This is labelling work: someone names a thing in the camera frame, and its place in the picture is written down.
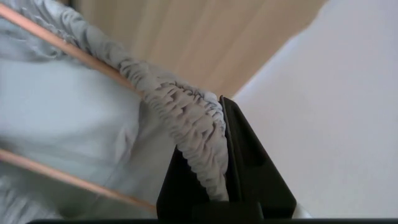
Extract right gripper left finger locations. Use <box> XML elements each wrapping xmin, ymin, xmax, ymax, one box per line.
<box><xmin>156</xmin><ymin>146</ymin><xmax>215</xmax><ymax>220</ymax></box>

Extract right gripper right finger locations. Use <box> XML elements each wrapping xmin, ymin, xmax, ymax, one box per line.
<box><xmin>219</xmin><ymin>95</ymin><xmax>297</xmax><ymax>218</ymax></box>

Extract pale grey garment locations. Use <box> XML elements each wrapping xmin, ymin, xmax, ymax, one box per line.
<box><xmin>0</xmin><ymin>0</ymin><xmax>229</xmax><ymax>218</ymax></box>

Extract pink clothes hanger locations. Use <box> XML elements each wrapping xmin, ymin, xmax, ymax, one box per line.
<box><xmin>0</xmin><ymin>2</ymin><xmax>156</xmax><ymax>214</ymax></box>

